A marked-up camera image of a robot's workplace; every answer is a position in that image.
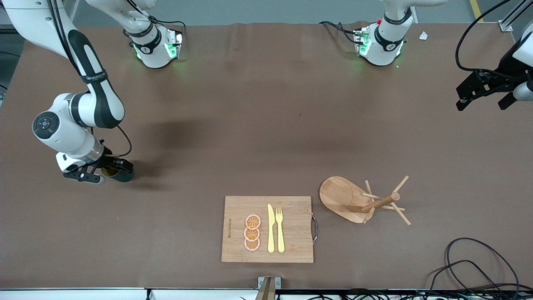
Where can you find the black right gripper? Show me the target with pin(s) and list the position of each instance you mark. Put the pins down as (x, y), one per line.
(107, 160)

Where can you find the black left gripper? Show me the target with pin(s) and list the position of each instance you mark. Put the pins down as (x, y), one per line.
(504, 68)

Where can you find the dark green ribbed cup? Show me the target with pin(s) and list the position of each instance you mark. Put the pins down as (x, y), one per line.
(125, 177)

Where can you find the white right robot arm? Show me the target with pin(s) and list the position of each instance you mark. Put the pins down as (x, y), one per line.
(95, 96)

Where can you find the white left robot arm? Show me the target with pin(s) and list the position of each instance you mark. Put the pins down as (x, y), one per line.
(383, 46)

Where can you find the wooden cup rack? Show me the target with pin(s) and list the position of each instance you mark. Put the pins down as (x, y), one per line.
(339, 198)

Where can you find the aluminium profile bar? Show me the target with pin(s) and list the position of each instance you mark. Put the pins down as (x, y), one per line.
(506, 26)

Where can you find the small white paper scrap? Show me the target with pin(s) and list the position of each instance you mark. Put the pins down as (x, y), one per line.
(423, 36)

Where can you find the brown table cover mat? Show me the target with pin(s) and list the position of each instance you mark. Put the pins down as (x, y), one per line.
(208, 125)

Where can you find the orange slice toy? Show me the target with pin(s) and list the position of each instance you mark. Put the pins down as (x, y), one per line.
(252, 221)
(251, 234)

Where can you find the yellow plastic knife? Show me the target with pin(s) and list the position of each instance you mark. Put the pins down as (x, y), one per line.
(271, 233)

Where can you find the yellow plastic fork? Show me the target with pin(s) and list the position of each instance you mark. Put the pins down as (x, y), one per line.
(280, 233)

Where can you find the wooden cutting board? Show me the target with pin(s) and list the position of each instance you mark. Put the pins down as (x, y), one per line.
(295, 233)

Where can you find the white table edge rail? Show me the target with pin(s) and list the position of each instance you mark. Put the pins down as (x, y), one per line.
(83, 295)

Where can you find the aluminium frame struts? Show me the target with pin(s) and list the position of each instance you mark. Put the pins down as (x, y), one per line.
(71, 10)

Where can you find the metal mount bracket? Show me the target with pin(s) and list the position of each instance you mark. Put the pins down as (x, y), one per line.
(268, 285)

